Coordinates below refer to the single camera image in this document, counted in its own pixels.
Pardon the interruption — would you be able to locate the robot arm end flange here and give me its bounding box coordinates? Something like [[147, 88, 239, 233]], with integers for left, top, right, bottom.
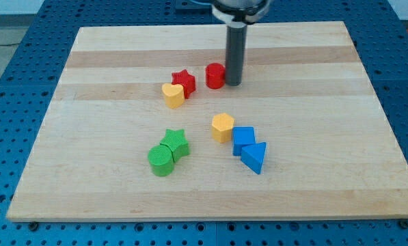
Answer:
[[211, 0, 273, 26]]

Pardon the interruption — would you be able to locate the yellow hexagon block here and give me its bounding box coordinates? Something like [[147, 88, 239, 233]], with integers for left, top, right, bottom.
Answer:
[[211, 113, 235, 144]]

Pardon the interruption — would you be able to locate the green star block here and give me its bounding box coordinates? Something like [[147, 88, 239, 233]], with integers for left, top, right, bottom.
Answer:
[[160, 129, 190, 163]]

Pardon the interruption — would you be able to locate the yellow heart block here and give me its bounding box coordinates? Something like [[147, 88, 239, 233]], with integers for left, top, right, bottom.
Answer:
[[161, 83, 185, 109]]

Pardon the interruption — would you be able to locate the blue cube block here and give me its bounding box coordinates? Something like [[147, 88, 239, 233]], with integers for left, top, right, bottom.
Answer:
[[232, 126, 256, 156]]

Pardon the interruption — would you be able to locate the red star block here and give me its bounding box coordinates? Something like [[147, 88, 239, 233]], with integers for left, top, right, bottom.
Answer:
[[172, 69, 196, 99]]

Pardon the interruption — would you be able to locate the red cylinder block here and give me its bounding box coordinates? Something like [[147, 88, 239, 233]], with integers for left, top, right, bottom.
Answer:
[[206, 63, 225, 90]]

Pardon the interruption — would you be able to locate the green cylinder block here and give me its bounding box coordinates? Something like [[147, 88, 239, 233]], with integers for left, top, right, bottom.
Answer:
[[148, 145, 174, 176]]

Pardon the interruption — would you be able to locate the blue triangle block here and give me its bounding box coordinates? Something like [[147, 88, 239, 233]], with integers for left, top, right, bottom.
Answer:
[[241, 142, 267, 175]]

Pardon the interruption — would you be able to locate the light wooden board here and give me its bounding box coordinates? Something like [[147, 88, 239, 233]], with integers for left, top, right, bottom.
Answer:
[[7, 21, 408, 222]]

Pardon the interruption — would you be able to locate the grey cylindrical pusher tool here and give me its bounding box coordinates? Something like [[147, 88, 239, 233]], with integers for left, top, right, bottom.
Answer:
[[225, 22, 247, 86]]

